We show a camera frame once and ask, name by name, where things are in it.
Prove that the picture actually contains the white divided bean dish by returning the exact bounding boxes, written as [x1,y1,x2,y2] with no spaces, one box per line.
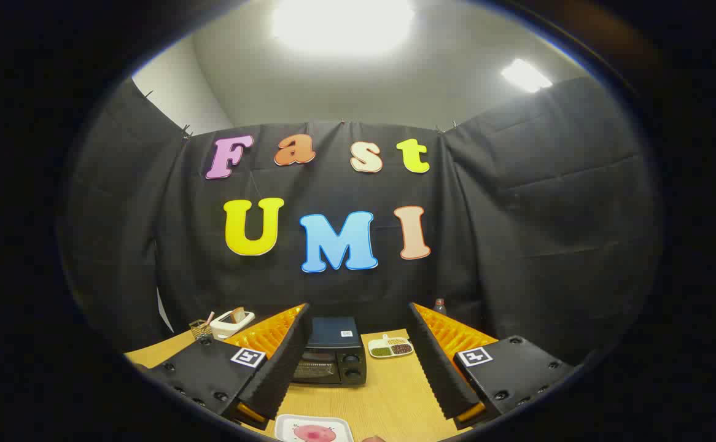
[367,335,414,359]

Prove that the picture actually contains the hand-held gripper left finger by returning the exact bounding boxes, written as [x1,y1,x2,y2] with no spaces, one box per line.
[142,303,313,430]

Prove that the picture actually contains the black toaster oven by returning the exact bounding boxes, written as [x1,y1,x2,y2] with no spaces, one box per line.
[290,317,368,387]

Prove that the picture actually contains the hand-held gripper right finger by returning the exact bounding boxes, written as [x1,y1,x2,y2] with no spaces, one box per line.
[407,302,577,430]

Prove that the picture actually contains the white square plate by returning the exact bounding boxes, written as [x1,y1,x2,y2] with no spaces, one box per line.
[274,414,355,442]

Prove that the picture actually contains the small ceiling light panel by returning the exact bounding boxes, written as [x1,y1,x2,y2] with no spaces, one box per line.
[501,58,553,94]

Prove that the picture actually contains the large ceiling light panel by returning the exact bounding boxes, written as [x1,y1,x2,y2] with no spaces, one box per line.
[272,0,417,59]

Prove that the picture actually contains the white bread toaster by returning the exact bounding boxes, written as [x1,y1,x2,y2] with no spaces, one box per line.
[209,309,255,340]

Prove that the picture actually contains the pink ham slice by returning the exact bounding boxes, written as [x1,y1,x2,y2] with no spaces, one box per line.
[294,424,337,442]

